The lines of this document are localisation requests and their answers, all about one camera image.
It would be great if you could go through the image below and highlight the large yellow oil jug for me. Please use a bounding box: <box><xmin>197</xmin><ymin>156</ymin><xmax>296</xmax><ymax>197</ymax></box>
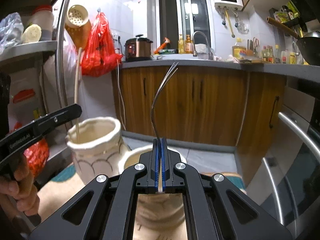
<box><xmin>232</xmin><ymin>37</ymin><xmax>247</xmax><ymax>60</ymax></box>

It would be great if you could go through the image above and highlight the kitchen faucet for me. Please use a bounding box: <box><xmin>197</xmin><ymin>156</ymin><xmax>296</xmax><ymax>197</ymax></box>
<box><xmin>191</xmin><ymin>31</ymin><xmax>214</xmax><ymax>60</ymax></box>

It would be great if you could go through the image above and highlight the yellow oil bottle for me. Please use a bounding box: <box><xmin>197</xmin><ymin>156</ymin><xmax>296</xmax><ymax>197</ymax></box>
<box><xmin>178</xmin><ymin>34</ymin><xmax>185</xmax><ymax>54</ymax></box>

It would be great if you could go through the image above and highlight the gold metal fork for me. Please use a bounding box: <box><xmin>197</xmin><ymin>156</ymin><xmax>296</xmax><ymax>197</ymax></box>
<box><xmin>150</xmin><ymin>62</ymin><xmax>179</xmax><ymax>140</ymax></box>

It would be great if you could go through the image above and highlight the person's left hand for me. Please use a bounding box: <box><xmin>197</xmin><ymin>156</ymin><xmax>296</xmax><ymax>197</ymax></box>
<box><xmin>1</xmin><ymin>156</ymin><xmax>40</xmax><ymax>220</ymax></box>

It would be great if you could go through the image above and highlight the cream perforated colander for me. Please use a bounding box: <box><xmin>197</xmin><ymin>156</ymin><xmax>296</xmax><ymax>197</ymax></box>
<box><xmin>65</xmin><ymin>4</ymin><xmax>91</xmax><ymax>49</ymax></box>

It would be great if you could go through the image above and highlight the electric pressure cooker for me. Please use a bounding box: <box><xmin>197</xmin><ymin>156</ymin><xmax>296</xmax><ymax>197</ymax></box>
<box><xmin>125</xmin><ymin>35</ymin><xmax>153</xmax><ymax>62</ymax></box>

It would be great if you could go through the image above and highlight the patterned teal quilted table cloth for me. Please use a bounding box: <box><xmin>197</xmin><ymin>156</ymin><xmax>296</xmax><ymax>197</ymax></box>
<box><xmin>30</xmin><ymin>152</ymin><xmax>250</xmax><ymax>239</ymax></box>

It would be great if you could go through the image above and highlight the amber oil bottle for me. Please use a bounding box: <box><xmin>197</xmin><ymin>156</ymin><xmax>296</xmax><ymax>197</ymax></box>
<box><xmin>184</xmin><ymin>34</ymin><xmax>194</xmax><ymax>54</ymax></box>

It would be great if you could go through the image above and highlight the red plastic bag hanging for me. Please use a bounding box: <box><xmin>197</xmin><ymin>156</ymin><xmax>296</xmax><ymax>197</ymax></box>
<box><xmin>81</xmin><ymin>12</ymin><xmax>123</xmax><ymax>77</ymax></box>

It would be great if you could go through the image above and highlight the built-in oven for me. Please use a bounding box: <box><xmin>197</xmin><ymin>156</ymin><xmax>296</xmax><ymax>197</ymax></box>
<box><xmin>246</xmin><ymin>87</ymin><xmax>319</xmax><ymax>239</ymax></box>

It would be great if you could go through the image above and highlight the wooden chopstick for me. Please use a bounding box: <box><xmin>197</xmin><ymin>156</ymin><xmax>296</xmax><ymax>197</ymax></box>
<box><xmin>74</xmin><ymin>47</ymin><xmax>82</xmax><ymax>142</ymax></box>

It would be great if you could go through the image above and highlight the black wok with handle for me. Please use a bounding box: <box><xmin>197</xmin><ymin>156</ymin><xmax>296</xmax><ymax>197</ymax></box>
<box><xmin>267</xmin><ymin>17</ymin><xmax>320</xmax><ymax>66</ymax></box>

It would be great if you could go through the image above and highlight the red plastic bag lower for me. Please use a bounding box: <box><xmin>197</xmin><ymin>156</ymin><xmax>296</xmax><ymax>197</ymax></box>
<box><xmin>8</xmin><ymin>121</ymin><xmax>49</xmax><ymax>178</ymax></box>

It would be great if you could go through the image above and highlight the knife block with scissors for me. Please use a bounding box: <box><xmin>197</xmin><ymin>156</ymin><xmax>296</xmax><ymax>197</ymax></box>
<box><xmin>247</xmin><ymin>37</ymin><xmax>259</xmax><ymax>57</ymax></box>

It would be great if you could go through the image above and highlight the white floral ceramic utensil holder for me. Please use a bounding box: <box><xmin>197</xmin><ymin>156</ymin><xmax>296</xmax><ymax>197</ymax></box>
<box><xmin>66</xmin><ymin>117</ymin><xmax>187</xmax><ymax>239</ymax></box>

